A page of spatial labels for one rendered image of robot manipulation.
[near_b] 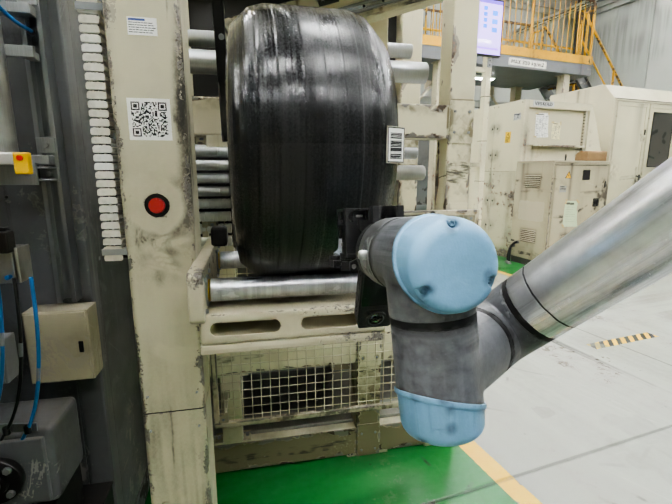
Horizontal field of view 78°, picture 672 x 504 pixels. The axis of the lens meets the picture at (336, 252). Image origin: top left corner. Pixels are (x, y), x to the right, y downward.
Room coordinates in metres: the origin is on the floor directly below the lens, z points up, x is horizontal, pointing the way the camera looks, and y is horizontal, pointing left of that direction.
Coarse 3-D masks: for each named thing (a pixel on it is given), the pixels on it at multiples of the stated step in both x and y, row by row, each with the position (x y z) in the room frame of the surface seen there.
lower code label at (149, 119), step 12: (132, 108) 0.80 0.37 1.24; (144, 108) 0.80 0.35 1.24; (156, 108) 0.81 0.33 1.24; (168, 108) 0.81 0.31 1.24; (132, 120) 0.80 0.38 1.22; (144, 120) 0.80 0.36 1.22; (156, 120) 0.81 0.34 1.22; (168, 120) 0.81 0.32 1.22; (132, 132) 0.80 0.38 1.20; (144, 132) 0.80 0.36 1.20; (156, 132) 0.81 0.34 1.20; (168, 132) 0.81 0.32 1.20
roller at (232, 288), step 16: (336, 272) 0.82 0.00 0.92; (208, 288) 0.75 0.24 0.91; (224, 288) 0.75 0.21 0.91; (240, 288) 0.76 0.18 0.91; (256, 288) 0.77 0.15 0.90; (272, 288) 0.77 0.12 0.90; (288, 288) 0.78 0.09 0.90; (304, 288) 0.78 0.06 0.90; (320, 288) 0.79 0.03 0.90; (336, 288) 0.80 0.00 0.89; (352, 288) 0.81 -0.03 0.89
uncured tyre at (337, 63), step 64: (256, 64) 0.69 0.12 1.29; (320, 64) 0.70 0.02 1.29; (384, 64) 0.75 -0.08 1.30; (256, 128) 0.66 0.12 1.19; (320, 128) 0.67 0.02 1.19; (384, 128) 0.70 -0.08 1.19; (256, 192) 0.67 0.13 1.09; (320, 192) 0.68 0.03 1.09; (384, 192) 0.72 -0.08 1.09; (256, 256) 0.74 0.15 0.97; (320, 256) 0.76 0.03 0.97
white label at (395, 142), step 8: (392, 128) 0.71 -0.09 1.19; (400, 128) 0.72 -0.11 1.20; (392, 136) 0.71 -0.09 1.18; (400, 136) 0.72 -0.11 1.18; (392, 144) 0.71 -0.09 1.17; (400, 144) 0.72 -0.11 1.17; (392, 152) 0.71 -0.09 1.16; (400, 152) 0.72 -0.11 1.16; (392, 160) 0.71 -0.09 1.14; (400, 160) 0.72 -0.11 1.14
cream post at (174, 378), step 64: (128, 0) 0.80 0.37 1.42; (128, 64) 0.80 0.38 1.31; (128, 128) 0.80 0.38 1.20; (192, 128) 0.91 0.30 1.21; (128, 192) 0.79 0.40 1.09; (192, 192) 0.84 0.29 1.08; (128, 256) 0.79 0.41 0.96; (192, 256) 0.82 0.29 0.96; (192, 384) 0.81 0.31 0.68; (192, 448) 0.81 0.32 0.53
